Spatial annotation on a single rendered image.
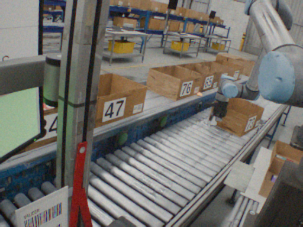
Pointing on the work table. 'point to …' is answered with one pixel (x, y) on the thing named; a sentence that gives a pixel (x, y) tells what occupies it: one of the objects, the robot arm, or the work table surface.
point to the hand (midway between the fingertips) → (210, 125)
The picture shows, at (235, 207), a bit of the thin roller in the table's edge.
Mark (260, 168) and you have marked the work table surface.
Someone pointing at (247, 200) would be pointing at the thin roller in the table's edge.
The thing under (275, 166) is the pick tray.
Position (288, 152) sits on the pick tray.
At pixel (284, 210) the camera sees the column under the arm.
